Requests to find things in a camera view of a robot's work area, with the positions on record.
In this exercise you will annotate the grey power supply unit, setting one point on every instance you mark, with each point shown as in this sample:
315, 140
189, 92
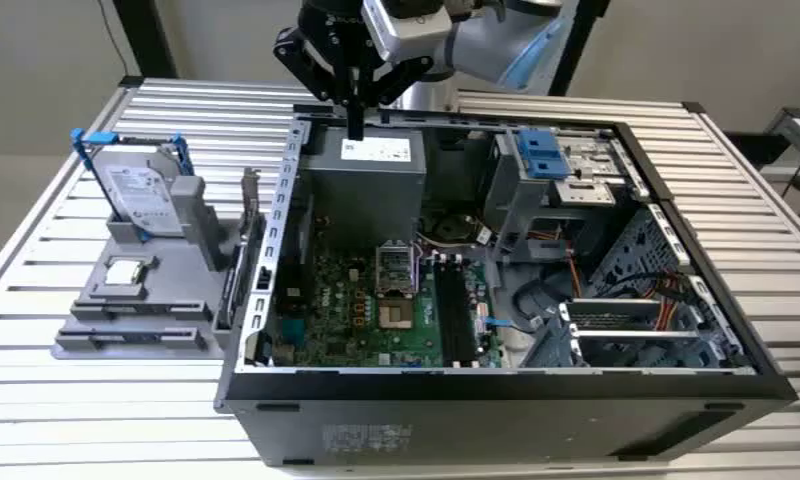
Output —
367, 200

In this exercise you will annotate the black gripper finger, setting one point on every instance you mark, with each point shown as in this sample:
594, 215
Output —
401, 80
303, 65

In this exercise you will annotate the grey plastic parts rack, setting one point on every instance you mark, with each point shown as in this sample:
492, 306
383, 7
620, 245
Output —
174, 280

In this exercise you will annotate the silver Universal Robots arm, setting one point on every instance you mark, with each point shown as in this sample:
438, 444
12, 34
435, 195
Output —
481, 45

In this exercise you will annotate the grey metal disk bay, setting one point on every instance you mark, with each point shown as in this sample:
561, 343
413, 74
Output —
630, 334

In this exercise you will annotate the hard disk in blue carrier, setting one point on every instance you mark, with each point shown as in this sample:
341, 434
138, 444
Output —
137, 195

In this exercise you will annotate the RAM slot white clips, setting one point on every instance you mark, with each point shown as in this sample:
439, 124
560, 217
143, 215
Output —
451, 310
470, 310

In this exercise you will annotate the graphics card with metal bracket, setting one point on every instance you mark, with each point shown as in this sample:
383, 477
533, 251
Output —
249, 220

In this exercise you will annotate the black open PC case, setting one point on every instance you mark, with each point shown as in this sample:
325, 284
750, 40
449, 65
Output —
441, 425

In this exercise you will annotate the black upright post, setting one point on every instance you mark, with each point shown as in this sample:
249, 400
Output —
584, 45
150, 35

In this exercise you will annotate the CPU socket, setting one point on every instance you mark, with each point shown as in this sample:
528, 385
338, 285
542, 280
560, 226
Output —
398, 315

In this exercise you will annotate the green Dell motherboard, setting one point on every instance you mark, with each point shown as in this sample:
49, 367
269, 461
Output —
334, 340

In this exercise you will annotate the silver CPU chip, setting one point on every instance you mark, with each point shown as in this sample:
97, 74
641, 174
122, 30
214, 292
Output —
126, 272

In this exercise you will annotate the blue plastic drive latch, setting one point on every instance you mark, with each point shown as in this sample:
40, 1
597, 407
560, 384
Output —
541, 145
545, 169

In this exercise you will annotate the grey metal optical drive bay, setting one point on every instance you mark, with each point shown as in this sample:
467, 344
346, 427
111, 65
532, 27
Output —
528, 210

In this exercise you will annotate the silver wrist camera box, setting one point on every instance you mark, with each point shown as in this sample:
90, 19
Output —
407, 30

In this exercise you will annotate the RAM stick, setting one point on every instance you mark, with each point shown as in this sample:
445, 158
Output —
130, 339
137, 307

